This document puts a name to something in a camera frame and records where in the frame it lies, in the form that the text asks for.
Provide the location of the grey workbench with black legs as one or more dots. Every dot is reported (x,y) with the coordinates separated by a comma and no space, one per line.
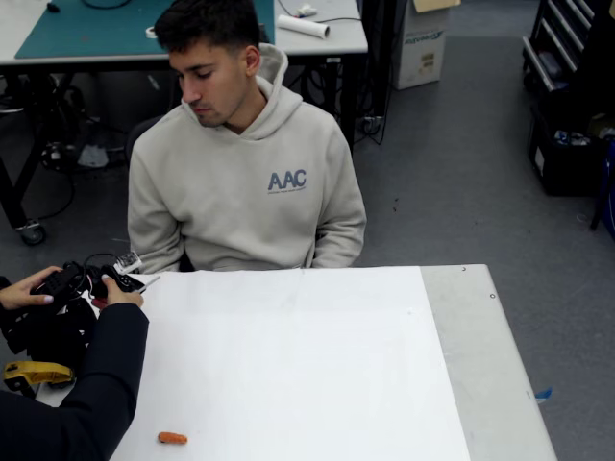
(336,38)

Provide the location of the black tool cabinet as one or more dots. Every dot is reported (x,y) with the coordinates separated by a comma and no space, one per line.
(567,43)

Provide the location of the white paper roll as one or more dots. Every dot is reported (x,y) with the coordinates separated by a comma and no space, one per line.
(302,26)

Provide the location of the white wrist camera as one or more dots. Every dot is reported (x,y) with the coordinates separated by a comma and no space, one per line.
(127,261)

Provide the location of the white scrap under workbench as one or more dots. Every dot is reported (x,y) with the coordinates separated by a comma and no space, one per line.
(92,156)

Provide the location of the white cardboard box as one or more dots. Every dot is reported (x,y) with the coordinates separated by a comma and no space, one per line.
(423,48)

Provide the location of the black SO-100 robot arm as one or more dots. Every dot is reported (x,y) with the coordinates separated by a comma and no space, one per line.
(48,336)

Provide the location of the manila folder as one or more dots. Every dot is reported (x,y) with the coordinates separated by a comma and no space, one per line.
(435,4)

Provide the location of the black storage crate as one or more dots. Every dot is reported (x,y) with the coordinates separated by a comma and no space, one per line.
(562,168)

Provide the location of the operator right hand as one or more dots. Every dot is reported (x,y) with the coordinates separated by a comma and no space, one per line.
(124,298)

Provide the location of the operator dark-sleeved right forearm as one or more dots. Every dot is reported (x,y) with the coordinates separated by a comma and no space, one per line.
(96,384)

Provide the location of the blue tape scrap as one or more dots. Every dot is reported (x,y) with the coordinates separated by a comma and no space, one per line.
(544,394)

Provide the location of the small orange carrot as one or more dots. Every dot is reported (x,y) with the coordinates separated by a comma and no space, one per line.
(172,437)

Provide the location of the white tape roll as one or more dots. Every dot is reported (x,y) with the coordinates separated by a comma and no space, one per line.
(150,32)

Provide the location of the man in beige hoodie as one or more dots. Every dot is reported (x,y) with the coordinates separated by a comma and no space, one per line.
(240,192)

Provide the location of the crumpled white wad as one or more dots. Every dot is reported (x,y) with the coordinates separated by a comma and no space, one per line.
(306,9)

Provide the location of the yellow black clamp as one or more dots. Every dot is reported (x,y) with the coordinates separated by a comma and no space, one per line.
(38,371)

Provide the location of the green cutting mat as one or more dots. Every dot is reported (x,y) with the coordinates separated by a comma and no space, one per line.
(96,29)

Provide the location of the operator left hand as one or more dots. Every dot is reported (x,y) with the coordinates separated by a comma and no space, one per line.
(19,295)

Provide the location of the large white paper sheet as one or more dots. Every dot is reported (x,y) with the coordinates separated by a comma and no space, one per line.
(298,365)

